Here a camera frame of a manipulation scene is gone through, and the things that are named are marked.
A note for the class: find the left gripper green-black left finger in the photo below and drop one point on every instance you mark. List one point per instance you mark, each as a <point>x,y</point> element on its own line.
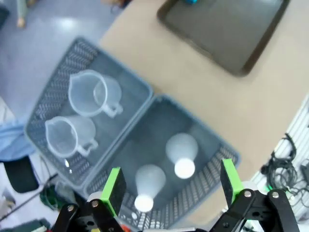
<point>113,193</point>

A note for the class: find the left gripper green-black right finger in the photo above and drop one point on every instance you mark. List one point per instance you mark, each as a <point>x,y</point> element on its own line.
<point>230,183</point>

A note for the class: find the clear plastic measuring cup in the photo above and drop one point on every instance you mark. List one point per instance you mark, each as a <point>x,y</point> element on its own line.
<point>60,137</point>
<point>82,96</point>

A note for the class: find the grey plastic lattice basket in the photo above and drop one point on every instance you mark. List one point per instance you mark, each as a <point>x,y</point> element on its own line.
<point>154,125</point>

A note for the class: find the white grooved panel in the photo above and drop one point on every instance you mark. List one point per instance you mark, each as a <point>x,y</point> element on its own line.
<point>299,120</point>

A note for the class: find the grey basket with white label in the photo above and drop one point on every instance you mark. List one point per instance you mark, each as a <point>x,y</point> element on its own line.
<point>48,101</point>

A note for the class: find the light blue cloth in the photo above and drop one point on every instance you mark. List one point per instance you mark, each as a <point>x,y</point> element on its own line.
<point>12,140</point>

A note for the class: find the dark brown serving tray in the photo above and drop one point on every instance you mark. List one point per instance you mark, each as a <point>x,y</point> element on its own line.
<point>217,31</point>

